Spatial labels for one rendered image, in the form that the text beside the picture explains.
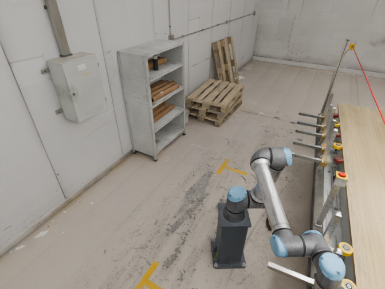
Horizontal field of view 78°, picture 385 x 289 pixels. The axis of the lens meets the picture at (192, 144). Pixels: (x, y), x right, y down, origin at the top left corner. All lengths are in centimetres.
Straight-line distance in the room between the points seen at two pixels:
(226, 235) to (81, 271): 141
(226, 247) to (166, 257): 63
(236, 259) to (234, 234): 39
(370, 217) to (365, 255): 35
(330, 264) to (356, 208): 106
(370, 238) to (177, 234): 171
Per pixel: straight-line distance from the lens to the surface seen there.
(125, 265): 266
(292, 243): 118
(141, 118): 340
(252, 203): 202
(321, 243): 123
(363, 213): 217
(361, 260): 187
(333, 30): 868
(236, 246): 238
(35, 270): 295
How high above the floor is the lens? 227
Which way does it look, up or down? 34 degrees down
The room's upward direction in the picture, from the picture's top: 1 degrees clockwise
